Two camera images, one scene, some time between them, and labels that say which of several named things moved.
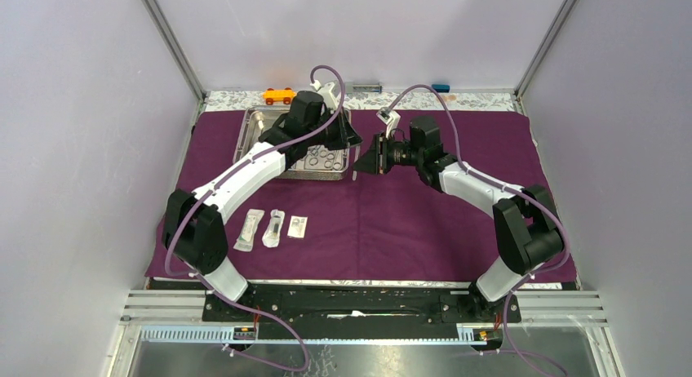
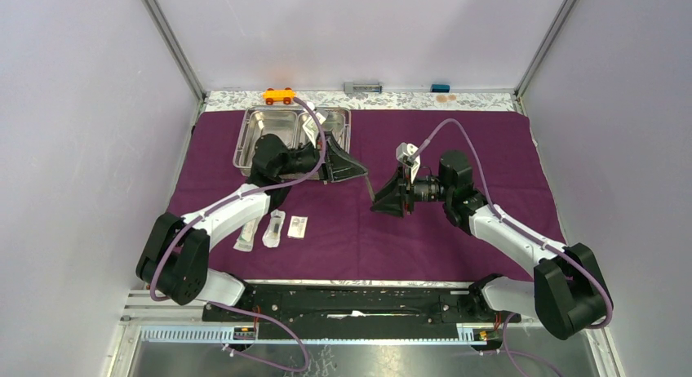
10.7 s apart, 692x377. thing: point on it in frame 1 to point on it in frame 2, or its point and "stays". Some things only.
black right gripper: (372, 161) to (391, 198)
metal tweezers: (354, 174) to (370, 188)
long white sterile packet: (246, 239) stays
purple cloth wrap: (399, 227) stays
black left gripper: (346, 134) to (341, 166)
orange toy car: (284, 95) stays
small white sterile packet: (297, 226) stays
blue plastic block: (441, 88) stays
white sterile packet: (272, 234) stays
